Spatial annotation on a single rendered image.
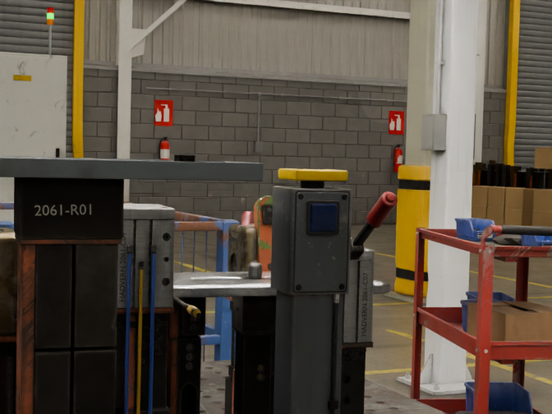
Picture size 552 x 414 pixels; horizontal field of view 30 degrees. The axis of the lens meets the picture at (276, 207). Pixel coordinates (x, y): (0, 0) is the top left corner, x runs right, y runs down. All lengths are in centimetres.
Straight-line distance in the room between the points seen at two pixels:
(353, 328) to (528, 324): 219
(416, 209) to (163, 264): 723
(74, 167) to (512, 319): 256
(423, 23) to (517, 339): 536
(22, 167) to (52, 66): 852
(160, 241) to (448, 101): 412
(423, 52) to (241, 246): 695
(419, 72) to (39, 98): 336
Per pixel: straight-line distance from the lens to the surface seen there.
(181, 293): 133
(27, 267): 102
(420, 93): 849
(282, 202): 110
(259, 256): 158
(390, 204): 116
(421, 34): 854
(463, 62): 529
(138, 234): 119
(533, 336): 347
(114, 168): 99
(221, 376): 222
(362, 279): 128
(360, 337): 129
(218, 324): 347
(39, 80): 946
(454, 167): 525
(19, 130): 940
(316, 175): 108
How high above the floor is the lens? 118
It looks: 3 degrees down
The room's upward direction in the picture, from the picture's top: 1 degrees clockwise
